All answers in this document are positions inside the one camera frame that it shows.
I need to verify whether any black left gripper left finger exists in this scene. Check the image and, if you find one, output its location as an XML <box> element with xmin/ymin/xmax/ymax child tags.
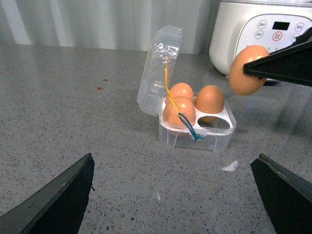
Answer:
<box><xmin>0</xmin><ymin>153</ymin><xmax>95</xmax><ymax>234</ymax></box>

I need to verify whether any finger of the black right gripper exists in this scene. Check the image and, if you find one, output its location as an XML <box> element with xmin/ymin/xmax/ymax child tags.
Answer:
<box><xmin>251</xmin><ymin>154</ymin><xmax>312</xmax><ymax>234</ymax></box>

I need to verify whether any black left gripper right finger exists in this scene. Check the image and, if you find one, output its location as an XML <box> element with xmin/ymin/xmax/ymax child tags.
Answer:
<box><xmin>243</xmin><ymin>28</ymin><xmax>312</xmax><ymax>87</ymax></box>

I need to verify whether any brown egg carried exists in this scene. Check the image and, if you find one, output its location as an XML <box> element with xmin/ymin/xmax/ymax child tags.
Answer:
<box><xmin>229</xmin><ymin>45</ymin><xmax>269</xmax><ymax>96</ymax></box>

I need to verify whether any clear plastic egg box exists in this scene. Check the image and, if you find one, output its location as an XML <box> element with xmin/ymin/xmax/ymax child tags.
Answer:
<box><xmin>137</xmin><ymin>25</ymin><xmax>236</xmax><ymax>152</ymax></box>

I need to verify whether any yellow rubber band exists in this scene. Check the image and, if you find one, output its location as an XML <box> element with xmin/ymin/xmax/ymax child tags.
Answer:
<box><xmin>164</xmin><ymin>57</ymin><xmax>180</xmax><ymax>116</ymax></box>

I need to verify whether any brown egg back right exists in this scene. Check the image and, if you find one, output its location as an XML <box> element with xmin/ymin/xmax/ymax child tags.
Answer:
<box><xmin>195</xmin><ymin>85</ymin><xmax>225</xmax><ymax>114</ymax></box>

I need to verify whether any brown egg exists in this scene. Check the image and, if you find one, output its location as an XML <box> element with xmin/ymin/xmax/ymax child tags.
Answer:
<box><xmin>163</xmin><ymin>96</ymin><xmax>196</xmax><ymax>128</ymax></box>
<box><xmin>195</xmin><ymin>85</ymin><xmax>225</xmax><ymax>114</ymax></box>
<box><xmin>169</xmin><ymin>82</ymin><xmax>194</xmax><ymax>103</ymax></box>

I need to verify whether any brown egg back left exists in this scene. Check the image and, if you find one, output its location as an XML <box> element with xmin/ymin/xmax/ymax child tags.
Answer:
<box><xmin>169</xmin><ymin>82</ymin><xmax>194</xmax><ymax>103</ymax></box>

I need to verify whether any brown egg front left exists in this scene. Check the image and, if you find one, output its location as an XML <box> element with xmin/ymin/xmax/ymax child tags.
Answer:
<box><xmin>163</xmin><ymin>96</ymin><xmax>196</xmax><ymax>128</ymax></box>

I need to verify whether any white Joyoung blender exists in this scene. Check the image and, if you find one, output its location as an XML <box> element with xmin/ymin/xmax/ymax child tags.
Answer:
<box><xmin>209</xmin><ymin>0</ymin><xmax>312</xmax><ymax>76</ymax></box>

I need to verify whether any blue rubber band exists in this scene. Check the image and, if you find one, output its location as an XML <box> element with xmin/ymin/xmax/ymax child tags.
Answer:
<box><xmin>177</xmin><ymin>113</ymin><xmax>203</xmax><ymax>141</ymax></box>

